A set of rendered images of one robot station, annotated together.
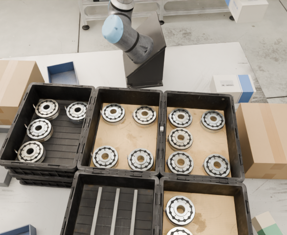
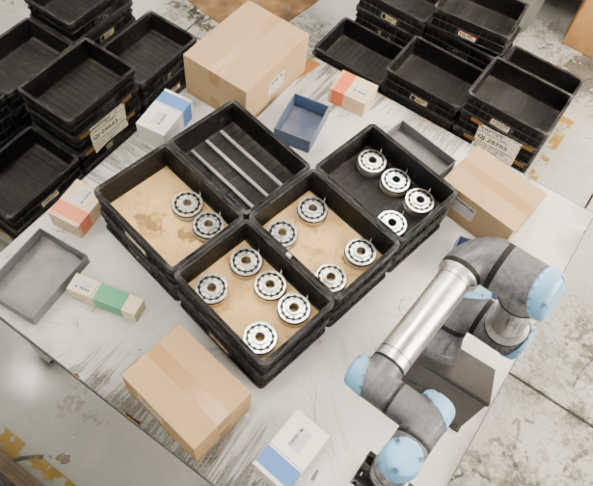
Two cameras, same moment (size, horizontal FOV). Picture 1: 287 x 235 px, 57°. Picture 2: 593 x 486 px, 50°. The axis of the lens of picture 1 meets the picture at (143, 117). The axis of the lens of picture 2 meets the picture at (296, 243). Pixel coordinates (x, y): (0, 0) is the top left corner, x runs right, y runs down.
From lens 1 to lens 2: 163 cm
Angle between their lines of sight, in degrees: 57
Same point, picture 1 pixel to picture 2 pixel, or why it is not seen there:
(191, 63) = not seen: hidden behind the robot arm
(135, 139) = (311, 253)
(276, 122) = (189, 401)
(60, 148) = (359, 189)
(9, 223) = (330, 139)
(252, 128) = (209, 364)
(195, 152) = (244, 291)
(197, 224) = (186, 232)
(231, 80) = (298, 450)
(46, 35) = not seen: outside the picture
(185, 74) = (374, 433)
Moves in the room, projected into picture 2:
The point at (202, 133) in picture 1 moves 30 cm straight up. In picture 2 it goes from (257, 318) to (260, 274)
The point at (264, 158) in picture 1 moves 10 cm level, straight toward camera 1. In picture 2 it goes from (172, 337) to (174, 307)
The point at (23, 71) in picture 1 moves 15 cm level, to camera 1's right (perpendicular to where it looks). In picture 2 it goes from (500, 209) to (477, 237)
